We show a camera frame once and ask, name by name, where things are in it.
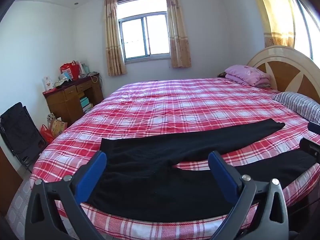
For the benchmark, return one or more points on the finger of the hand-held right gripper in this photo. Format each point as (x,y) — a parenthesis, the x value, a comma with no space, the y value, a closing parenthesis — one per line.
(314,126)
(311,150)

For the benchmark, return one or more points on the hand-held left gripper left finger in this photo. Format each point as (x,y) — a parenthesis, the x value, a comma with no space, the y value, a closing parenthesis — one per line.
(91,175)

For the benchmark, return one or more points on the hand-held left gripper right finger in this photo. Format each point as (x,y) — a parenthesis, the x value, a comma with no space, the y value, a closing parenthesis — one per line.
(222,175)

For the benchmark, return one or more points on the black pants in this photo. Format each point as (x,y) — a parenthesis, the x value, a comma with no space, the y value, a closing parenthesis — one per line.
(155,180)

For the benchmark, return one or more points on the striped pillow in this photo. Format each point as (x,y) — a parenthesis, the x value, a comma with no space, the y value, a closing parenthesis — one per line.
(300,103)

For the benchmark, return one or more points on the floral paper bag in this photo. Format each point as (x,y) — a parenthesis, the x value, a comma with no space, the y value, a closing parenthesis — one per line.
(58,127)

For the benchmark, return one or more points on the round wooden bed headboard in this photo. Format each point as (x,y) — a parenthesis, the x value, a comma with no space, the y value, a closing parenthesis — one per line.
(285,75)

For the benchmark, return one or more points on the red plastic bag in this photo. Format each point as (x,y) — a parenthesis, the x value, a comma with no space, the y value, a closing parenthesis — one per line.
(47,135)

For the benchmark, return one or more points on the stack of boxes under desk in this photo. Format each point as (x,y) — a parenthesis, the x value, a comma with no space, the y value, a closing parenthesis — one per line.
(86,104)

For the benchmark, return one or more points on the brown wooden desk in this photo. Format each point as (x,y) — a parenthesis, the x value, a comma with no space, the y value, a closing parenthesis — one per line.
(67,100)

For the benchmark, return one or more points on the black folding chair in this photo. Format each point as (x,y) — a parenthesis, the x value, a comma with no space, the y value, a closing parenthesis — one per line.
(20,135)

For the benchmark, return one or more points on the brown wooden door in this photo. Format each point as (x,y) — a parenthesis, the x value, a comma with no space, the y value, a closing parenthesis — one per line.
(8,180)

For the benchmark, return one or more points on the red plaid bed sheet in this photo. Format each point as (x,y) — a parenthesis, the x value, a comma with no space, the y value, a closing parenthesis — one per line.
(175,105)

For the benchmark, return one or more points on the folded pink blanket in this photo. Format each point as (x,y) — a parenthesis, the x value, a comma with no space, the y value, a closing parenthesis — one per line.
(246,75)

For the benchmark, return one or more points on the white printed card box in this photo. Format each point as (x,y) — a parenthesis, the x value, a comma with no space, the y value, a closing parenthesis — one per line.
(48,83)

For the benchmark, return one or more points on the blue and white box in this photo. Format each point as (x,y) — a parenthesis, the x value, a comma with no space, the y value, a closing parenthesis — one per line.
(65,76)

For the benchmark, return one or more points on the large side window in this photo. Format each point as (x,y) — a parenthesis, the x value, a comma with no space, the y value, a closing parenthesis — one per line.
(303,22)

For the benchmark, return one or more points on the red gift bag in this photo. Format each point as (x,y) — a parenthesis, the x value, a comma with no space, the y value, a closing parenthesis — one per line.
(68,71)

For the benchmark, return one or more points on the white paper bag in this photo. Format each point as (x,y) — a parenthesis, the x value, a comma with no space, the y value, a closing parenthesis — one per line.
(82,67)

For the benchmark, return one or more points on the yellow sunlit curtain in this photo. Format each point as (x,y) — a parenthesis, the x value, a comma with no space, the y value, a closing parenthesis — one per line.
(275,17)

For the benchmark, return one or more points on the beige floral curtain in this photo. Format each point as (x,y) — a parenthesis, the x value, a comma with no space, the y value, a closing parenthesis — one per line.
(112,42)
(177,30)

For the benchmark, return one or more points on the sliding glass window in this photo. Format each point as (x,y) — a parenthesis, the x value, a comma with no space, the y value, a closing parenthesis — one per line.
(143,35)

